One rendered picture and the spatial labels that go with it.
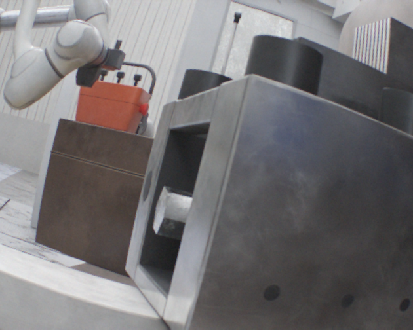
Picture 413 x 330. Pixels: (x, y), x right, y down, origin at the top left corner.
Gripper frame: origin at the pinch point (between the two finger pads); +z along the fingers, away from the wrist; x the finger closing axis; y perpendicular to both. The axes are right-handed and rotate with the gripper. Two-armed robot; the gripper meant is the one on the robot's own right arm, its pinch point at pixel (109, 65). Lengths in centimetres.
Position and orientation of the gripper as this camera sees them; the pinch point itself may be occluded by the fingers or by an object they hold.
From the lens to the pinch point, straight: 176.3
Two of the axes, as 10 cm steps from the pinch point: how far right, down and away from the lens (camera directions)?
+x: -9.6, -2.3, 1.5
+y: 2.4, -9.7, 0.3
